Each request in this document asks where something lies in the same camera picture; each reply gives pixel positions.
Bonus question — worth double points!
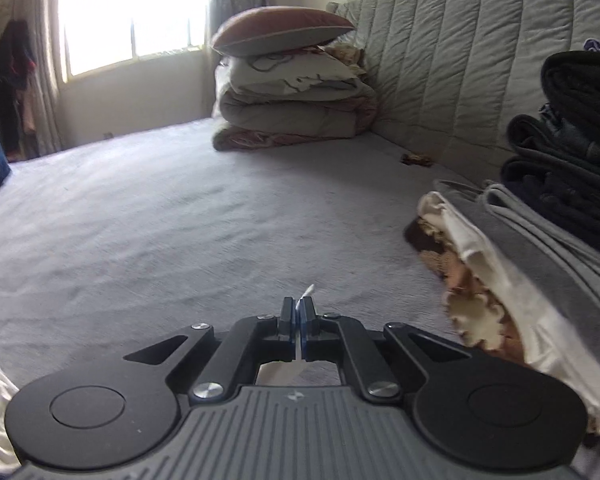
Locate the grey folded garment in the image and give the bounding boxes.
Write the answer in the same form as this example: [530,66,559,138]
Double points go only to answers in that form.
[434,180,600,362]

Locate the brown floral cloth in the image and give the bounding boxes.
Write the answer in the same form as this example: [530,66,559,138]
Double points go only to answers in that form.
[404,218,524,364]

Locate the grey bed blanket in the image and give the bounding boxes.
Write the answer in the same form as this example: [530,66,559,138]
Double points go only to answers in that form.
[0,120,455,386]

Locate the grey quilted headboard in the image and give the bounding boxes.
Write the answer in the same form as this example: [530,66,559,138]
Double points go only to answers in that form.
[328,0,600,182]

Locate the window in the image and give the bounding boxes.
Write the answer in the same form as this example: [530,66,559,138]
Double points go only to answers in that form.
[58,0,210,80]

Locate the light curtain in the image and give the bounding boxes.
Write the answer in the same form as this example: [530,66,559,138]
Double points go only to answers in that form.
[12,0,67,156]

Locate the folded grey quilt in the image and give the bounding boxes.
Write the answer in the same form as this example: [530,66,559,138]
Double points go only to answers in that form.
[212,42,378,152]

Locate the small brown object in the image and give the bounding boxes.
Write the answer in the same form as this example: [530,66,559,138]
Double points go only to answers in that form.
[400,153,434,168]

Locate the cream folded garment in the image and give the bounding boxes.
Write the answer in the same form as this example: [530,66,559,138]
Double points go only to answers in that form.
[416,190,600,436]

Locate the stack of dark folded clothes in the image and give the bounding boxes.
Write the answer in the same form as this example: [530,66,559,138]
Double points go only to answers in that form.
[501,39,600,252]

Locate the pink grey pillow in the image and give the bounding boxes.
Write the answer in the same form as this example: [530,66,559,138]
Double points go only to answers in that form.
[211,6,355,58]

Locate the hanging dark clothes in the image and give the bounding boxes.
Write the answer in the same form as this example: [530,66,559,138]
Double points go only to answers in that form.
[0,20,36,156]

